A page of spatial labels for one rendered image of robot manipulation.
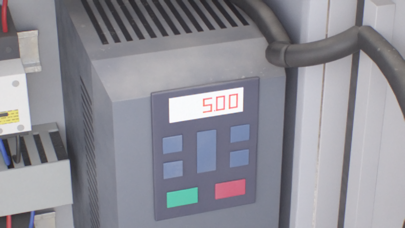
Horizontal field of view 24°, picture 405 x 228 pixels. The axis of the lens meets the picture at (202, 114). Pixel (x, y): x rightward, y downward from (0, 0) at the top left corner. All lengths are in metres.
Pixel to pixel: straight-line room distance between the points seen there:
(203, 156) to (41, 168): 0.16
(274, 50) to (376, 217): 0.13
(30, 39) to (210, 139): 0.19
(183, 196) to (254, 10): 0.13
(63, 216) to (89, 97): 0.22
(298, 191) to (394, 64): 0.16
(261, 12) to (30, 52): 0.20
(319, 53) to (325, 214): 0.16
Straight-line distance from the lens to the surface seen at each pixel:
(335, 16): 0.59
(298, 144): 0.64
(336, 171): 0.65
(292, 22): 0.64
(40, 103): 0.77
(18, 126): 0.68
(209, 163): 0.62
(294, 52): 0.56
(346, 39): 0.55
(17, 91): 0.67
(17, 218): 0.78
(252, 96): 0.61
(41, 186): 0.74
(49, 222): 0.83
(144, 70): 0.60
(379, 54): 0.54
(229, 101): 0.60
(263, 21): 0.63
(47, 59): 0.75
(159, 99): 0.59
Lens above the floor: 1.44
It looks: 30 degrees down
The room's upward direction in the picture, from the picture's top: straight up
